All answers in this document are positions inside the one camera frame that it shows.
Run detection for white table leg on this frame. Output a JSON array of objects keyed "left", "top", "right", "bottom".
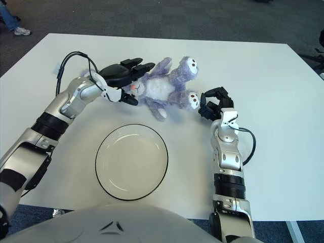
[{"left": 286, "top": 220, "right": 305, "bottom": 243}]

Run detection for white sneaker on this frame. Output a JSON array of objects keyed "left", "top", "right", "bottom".
[{"left": 14, "top": 27, "right": 32, "bottom": 36}]

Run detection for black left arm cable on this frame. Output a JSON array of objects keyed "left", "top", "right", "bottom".
[{"left": 56, "top": 51, "right": 107, "bottom": 97}]

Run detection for black office chair base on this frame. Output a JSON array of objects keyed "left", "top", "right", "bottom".
[{"left": 298, "top": 30, "right": 324, "bottom": 74}]

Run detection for person leg blue jeans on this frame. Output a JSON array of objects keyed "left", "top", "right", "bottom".
[{"left": 0, "top": 5, "right": 21, "bottom": 31}]

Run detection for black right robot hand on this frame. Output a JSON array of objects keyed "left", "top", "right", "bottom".
[{"left": 198, "top": 86, "right": 234, "bottom": 122}]

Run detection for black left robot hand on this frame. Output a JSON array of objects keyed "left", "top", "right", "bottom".
[{"left": 97, "top": 57, "right": 156, "bottom": 106}]

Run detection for purple plush bunny doll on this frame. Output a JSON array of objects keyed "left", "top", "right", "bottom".
[{"left": 80, "top": 56, "right": 202, "bottom": 123}]

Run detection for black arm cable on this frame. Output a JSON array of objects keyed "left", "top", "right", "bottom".
[
  {"left": 56, "top": 51, "right": 107, "bottom": 97},
  {"left": 236, "top": 128, "right": 257, "bottom": 167}
]

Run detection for white plate black rim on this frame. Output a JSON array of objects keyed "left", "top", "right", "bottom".
[{"left": 95, "top": 124, "right": 169, "bottom": 202}]

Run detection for silver robot torso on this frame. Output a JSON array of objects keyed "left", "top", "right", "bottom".
[{"left": 0, "top": 202, "right": 264, "bottom": 243}]

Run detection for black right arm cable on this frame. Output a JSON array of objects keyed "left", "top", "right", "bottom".
[{"left": 236, "top": 128, "right": 257, "bottom": 167}]

